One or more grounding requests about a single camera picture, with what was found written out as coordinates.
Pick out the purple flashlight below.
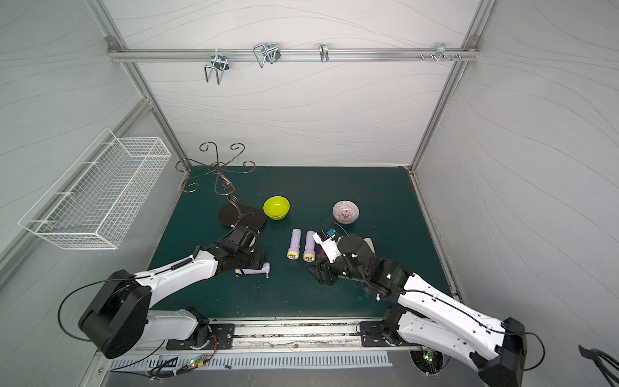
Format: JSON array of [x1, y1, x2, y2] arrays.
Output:
[[286, 228, 301, 261], [303, 230, 316, 263], [235, 262, 271, 279]]

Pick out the pale green flashlight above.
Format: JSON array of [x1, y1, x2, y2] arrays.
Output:
[[364, 237, 376, 253]]

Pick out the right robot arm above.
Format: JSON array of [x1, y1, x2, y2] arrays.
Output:
[[306, 230, 527, 386]]

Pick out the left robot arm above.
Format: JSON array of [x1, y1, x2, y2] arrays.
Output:
[[78, 225, 266, 359]]

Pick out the lime green bowl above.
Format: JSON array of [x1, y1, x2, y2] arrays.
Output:
[[263, 196, 290, 221]]

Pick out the dark green table mat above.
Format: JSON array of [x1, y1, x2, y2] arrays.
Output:
[[157, 166, 450, 319]]

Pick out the pink striped bowl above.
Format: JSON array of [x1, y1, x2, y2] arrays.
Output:
[[332, 200, 360, 225]]

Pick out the white vent strip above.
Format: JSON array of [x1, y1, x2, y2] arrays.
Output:
[[111, 351, 393, 373]]

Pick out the right green-lit circuit board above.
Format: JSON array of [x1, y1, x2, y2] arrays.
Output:
[[422, 348, 435, 364]]

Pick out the green-lit circuit board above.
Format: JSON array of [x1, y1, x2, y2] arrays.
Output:
[[186, 355, 210, 369], [422, 348, 435, 364]]

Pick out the left green-lit circuit board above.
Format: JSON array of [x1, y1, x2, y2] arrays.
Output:
[[186, 355, 210, 369]]

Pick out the metal double hook left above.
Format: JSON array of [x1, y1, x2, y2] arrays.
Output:
[[204, 53, 230, 85]]

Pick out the metal double hook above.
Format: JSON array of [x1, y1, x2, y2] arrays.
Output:
[[252, 43, 281, 68], [204, 53, 230, 85]]

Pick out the metal double hook middle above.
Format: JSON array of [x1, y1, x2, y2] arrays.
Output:
[[252, 43, 281, 68]]

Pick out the small metal hook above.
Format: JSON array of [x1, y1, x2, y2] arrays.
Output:
[[319, 43, 329, 63]]

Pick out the black object bottom right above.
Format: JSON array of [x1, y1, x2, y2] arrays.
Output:
[[578, 345, 619, 387]]

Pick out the copper wire jewelry stand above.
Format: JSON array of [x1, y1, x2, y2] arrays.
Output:
[[175, 141, 267, 231]]

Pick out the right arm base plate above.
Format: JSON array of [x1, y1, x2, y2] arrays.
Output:
[[356, 321, 403, 348]]

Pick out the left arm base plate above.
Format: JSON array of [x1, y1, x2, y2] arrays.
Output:
[[165, 323, 235, 351]]

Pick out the aluminium front rail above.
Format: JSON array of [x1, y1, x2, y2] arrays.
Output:
[[93, 316, 495, 357]]

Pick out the aluminium rail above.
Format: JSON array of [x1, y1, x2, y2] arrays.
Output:
[[93, 316, 495, 357], [108, 46, 481, 64]]

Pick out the white wire basket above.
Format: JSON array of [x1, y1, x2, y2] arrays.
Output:
[[18, 128, 171, 250]]

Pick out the aluminium top rail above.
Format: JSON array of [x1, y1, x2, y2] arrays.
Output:
[[108, 46, 481, 64]]

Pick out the metal hook bracket right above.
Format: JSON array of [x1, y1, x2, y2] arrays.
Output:
[[419, 43, 462, 62]]

